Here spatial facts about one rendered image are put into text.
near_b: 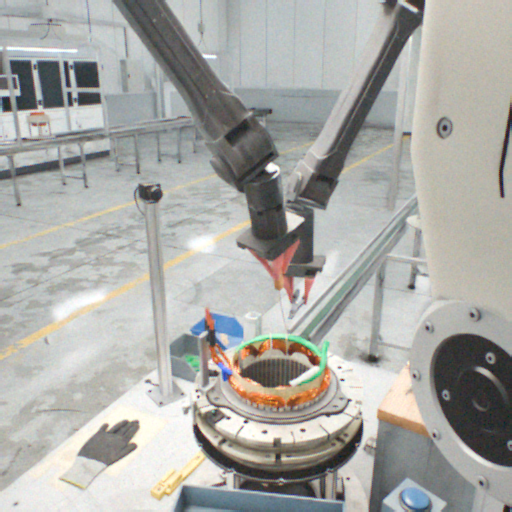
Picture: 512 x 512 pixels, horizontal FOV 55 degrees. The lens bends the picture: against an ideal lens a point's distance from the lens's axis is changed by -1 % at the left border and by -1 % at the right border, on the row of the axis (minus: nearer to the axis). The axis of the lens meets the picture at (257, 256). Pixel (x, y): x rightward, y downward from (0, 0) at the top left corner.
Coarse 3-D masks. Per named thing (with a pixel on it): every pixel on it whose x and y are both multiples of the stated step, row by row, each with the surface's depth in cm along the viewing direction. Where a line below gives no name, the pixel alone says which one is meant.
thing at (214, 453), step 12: (360, 432) 92; (204, 444) 89; (348, 444) 89; (216, 456) 86; (336, 456) 86; (348, 456) 86; (240, 468) 83; (252, 468) 83; (312, 468) 83; (324, 468) 83
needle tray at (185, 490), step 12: (180, 492) 73; (192, 492) 75; (204, 492) 74; (216, 492) 74; (228, 492) 74; (240, 492) 73; (252, 492) 73; (264, 492) 73; (180, 504) 74; (192, 504) 75; (204, 504) 75; (216, 504) 75; (228, 504) 74; (240, 504) 74; (252, 504) 74; (264, 504) 73; (276, 504) 73; (288, 504) 73; (300, 504) 72; (312, 504) 72; (324, 504) 72; (336, 504) 71
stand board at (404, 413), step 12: (408, 360) 106; (408, 372) 102; (396, 384) 98; (408, 384) 98; (396, 396) 95; (408, 396) 95; (384, 408) 91; (396, 408) 91; (408, 408) 91; (384, 420) 91; (396, 420) 90; (408, 420) 88; (420, 420) 88; (420, 432) 88
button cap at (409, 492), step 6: (408, 492) 75; (414, 492) 75; (420, 492) 75; (402, 498) 75; (408, 498) 74; (414, 498) 74; (420, 498) 74; (426, 498) 74; (408, 504) 74; (414, 504) 73; (420, 504) 73; (426, 504) 73; (414, 510) 73; (420, 510) 73
